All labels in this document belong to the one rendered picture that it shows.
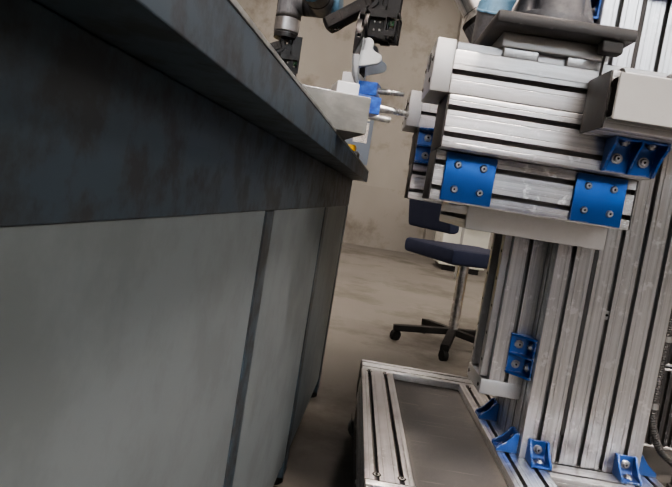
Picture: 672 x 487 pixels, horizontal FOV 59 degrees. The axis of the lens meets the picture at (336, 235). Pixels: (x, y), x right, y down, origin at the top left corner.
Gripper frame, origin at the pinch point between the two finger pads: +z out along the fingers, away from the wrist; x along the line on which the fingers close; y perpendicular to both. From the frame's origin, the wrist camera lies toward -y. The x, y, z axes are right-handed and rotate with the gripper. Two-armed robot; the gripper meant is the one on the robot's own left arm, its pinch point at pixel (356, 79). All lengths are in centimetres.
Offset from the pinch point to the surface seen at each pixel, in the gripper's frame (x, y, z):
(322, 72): 728, -226, -149
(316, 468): 22, 1, 95
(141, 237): -90, 10, 29
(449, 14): 762, -60, -259
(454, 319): 188, 27, 79
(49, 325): -100, 11, 33
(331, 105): -38.5, 6.1, 11.8
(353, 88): -31.6, 7.3, 7.7
